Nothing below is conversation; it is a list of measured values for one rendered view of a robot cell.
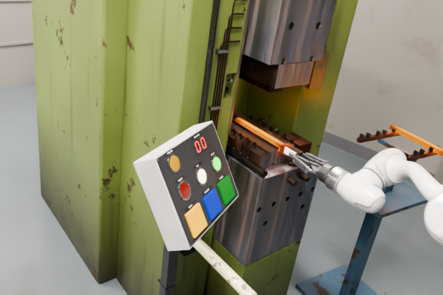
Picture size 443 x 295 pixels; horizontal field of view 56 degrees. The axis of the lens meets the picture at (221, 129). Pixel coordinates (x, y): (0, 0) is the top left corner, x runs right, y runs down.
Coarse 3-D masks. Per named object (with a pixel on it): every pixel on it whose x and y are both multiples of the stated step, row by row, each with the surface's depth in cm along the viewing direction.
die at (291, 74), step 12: (252, 60) 164; (240, 72) 171; (252, 72) 165; (264, 72) 160; (276, 72) 155; (288, 72) 158; (300, 72) 163; (276, 84) 157; (288, 84) 161; (300, 84) 166
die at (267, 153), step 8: (232, 120) 195; (248, 120) 199; (240, 128) 189; (248, 128) 188; (264, 128) 192; (232, 136) 183; (240, 136) 184; (248, 136) 183; (256, 136) 184; (232, 144) 182; (240, 144) 178; (248, 144) 178; (256, 144) 177; (264, 144) 178; (272, 144) 177; (256, 152) 172; (264, 152) 173; (272, 152) 173; (256, 160) 171; (264, 160) 171; (272, 160) 175; (280, 160) 179; (288, 160) 182; (264, 168) 174
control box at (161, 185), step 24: (168, 144) 124; (192, 144) 127; (216, 144) 139; (144, 168) 114; (168, 168) 116; (192, 168) 125; (144, 192) 117; (168, 192) 114; (192, 192) 123; (168, 216) 116; (216, 216) 130; (168, 240) 119; (192, 240) 118
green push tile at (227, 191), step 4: (228, 176) 140; (224, 180) 137; (228, 180) 139; (220, 184) 135; (224, 184) 137; (228, 184) 139; (220, 188) 134; (224, 188) 136; (228, 188) 138; (232, 188) 140; (220, 192) 135; (224, 192) 136; (228, 192) 138; (232, 192) 140; (224, 196) 135; (228, 196) 137; (232, 196) 139; (224, 200) 135; (228, 200) 137; (224, 204) 135
